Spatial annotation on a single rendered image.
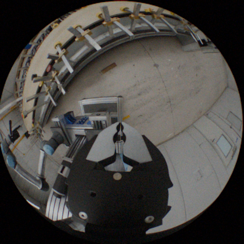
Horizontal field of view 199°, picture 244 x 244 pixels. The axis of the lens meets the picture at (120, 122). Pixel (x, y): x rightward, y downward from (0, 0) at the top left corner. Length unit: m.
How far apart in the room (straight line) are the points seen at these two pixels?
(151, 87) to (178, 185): 2.26
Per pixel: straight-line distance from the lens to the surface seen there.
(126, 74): 1.44
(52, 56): 0.73
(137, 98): 1.48
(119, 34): 0.98
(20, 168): 0.73
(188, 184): 2.10
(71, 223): 0.31
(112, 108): 1.29
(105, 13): 0.70
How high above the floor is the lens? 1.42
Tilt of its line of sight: 60 degrees down
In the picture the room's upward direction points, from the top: 178 degrees counter-clockwise
